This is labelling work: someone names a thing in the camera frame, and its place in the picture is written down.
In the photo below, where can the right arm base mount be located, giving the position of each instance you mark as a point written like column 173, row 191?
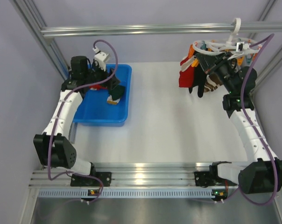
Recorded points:
column 205, row 179

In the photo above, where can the slotted cable duct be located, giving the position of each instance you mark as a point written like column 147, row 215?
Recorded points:
column 132, row 193

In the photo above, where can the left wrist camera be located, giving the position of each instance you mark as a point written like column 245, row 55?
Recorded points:
column 101, row 58

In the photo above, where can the brown patterned sock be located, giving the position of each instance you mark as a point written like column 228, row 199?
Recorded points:
column 212, row 83

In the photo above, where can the red snowflake sock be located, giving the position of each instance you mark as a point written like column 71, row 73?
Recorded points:
column 98, row 87

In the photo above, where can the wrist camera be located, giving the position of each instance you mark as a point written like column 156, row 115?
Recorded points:
column 101, row 58
column 241, row 49

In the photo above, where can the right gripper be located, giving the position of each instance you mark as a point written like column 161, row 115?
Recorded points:
column 215, row 62

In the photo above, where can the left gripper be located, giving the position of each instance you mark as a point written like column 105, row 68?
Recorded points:
column 104, row 73

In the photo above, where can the red santa sock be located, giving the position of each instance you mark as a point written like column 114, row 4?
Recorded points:
column 186, row 73

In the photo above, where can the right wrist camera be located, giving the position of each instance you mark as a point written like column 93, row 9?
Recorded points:
column 241, row 49

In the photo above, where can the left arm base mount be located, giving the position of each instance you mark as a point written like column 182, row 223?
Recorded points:
column 79, row 181

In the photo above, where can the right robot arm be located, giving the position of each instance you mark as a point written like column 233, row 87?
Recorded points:
column 263, row 171

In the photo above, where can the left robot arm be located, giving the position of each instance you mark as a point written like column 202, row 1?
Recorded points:
column 53, row 147

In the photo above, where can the aluminium frame post left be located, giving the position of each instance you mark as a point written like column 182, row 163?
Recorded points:
column 34, row 21

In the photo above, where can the horizontal aluminium rail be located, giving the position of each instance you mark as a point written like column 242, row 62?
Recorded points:
column 205, row 28

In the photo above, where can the blue plastic bin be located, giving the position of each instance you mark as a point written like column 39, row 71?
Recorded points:
column 94, row 109

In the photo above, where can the white round clip hanger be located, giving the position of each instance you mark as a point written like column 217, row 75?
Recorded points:
column 216, row 47

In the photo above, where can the black striped sock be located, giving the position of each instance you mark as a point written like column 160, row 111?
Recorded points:
column 199, row 81

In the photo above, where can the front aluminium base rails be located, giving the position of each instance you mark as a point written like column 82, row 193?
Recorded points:
column 133, row 175

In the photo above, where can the yellow orange clothes peg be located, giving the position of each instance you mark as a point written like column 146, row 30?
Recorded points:
column 195, row 63

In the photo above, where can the green tree sock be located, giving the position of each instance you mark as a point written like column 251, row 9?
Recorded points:
column 117, row 92

